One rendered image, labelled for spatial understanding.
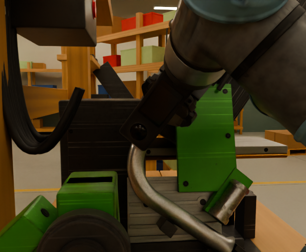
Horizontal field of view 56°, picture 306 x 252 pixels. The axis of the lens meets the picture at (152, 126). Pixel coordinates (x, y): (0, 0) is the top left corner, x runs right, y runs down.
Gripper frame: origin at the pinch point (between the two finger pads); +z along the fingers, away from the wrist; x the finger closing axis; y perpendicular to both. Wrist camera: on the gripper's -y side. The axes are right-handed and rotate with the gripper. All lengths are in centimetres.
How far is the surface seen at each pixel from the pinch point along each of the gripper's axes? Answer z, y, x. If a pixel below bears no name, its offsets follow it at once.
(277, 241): 20.4, 0.2, -39.5
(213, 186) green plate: 3.5, -3.1, -15.8
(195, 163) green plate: 3.2, -2.0, -10.5
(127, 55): 314, 132, 111
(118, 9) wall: 753, 412, 370
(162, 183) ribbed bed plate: 5.7, -8.5, -8.2
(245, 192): 0.1, -1.2, -20.2
